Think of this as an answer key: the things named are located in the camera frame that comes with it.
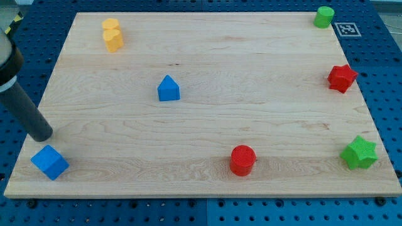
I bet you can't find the white fiducial marker tag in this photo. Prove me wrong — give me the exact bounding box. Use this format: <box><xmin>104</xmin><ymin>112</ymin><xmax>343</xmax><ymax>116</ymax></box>
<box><xmin>334</xmin><ymin>22</ymin><xmax>361</xmax><ymax>37</ymax></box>

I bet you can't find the green star block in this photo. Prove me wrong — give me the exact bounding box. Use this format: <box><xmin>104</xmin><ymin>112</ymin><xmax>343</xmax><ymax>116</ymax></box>
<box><xmin>340</xmin><ymin>136</ymin><xmax>378</xmax><ymax>170</ymax></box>

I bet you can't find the yellow heart block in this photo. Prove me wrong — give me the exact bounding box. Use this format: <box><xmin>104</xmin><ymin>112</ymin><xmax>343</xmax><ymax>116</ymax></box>
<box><xmin>103</xmin><ymin>29</ymin><xmax>124</xmax><ymax>53</ymax></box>

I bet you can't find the blue cube block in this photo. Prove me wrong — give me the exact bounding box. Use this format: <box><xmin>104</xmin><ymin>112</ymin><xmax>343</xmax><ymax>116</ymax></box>
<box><xmin>31</xmin><ymin>145</ymin><xmax>70</xmax><ymax>180</ymax></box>

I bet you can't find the green cylinder block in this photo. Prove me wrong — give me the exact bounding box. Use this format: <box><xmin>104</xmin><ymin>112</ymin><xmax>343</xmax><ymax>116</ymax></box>
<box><xmin>313</xmin><ymin>6</ymin><xmax>335</xmax><ymax>29</ymax></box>

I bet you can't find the red cylinder block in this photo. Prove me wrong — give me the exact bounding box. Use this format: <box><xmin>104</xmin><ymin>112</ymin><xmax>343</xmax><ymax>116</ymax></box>
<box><xmin>229</xmin><ymin>145</ymin><xmax>256</xmax><ymax>176</ymax></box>

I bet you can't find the red star block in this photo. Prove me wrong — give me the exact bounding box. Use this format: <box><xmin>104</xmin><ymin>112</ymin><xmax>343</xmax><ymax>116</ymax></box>
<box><xmin>327</xmin><ymin>64</ymin><xmax>359</xmax><ymax>94</ymax></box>

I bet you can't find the wooden board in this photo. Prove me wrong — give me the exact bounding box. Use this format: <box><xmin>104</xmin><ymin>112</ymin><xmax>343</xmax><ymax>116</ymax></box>
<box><xmin>4</xmin><ymin>12</ymin><xmax>401</xmax><ymax>199</ymax></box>

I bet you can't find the yellow hexagon block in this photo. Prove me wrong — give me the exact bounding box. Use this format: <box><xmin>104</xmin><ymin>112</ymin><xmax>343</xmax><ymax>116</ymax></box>
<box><xmin>101</xmin><ymin>18</ymin><xmax>121</xmax><ymax>30</ymax></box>

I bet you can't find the blue house-shaped block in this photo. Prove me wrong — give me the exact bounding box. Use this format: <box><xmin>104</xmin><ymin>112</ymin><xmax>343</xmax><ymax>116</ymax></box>
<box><xmin>157</xmin><ymin>75</ymin><xmax>180</xmax><ymax>101</ymax></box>

